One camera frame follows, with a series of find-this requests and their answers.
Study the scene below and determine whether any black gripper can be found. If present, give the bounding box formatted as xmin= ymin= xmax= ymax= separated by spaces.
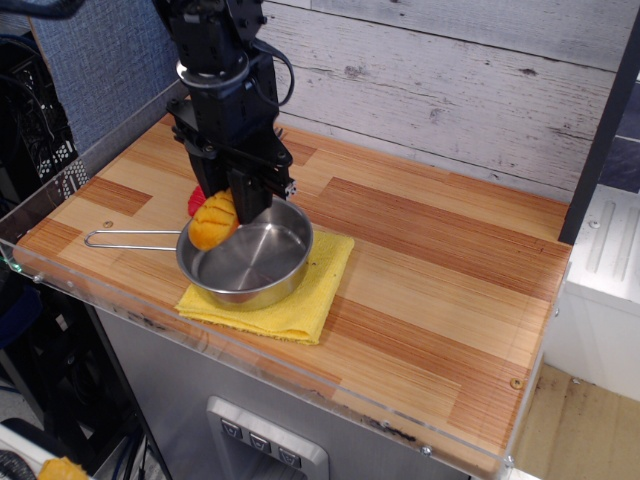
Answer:
xmin=168 ymin=54 xmax=297 ymax=224

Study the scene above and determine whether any yellow plush toy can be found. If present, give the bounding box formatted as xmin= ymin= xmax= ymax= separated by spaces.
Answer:
xmin=188 ymin=189 xmax=240 ymax=250

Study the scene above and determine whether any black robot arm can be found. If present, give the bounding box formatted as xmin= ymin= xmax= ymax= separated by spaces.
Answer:
xmin=154 ymin=1 xmax=295 ymax=224

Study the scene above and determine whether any yellow object bottom left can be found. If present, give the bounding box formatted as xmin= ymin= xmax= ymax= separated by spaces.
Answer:
xmin=37 ymin=457 xmax=89 ymax=480

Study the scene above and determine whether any yellow folded cloth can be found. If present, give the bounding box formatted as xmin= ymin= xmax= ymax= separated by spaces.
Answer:
xmin=175 ymin=231 xmax=355 ymax=345

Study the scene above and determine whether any black plastic crate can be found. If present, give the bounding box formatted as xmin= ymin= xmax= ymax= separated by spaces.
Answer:
xmin=1 ymin=34 xmax=78 ymax=210

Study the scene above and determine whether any clear acrylic table guard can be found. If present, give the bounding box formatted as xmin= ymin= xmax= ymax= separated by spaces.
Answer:
xmin=1 ymin=86 xmax=570 ymax=479

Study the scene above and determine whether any silver cabinet dispenser panel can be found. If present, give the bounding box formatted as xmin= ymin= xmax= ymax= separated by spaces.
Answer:
xmin=206 ymin=396 xmax=330 ymax=479

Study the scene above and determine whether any white ribbed box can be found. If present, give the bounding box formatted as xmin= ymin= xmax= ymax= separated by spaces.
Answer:
xmin=568 ymin=185 xmax=639 ymax=303

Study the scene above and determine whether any red handled metal fork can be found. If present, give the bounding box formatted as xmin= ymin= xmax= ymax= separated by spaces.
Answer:
xmin=187 ymin=186 xmax=207 ymax=217

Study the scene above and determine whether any silver pot with wire handle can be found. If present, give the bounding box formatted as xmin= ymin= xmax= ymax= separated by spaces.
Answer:
xmin=105 ymin=198 xmax=314 ymax=311

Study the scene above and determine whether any black vertical post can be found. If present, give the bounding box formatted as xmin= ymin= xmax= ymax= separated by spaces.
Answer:
xmin=558 ymin=13 xmax=639 ymax=245

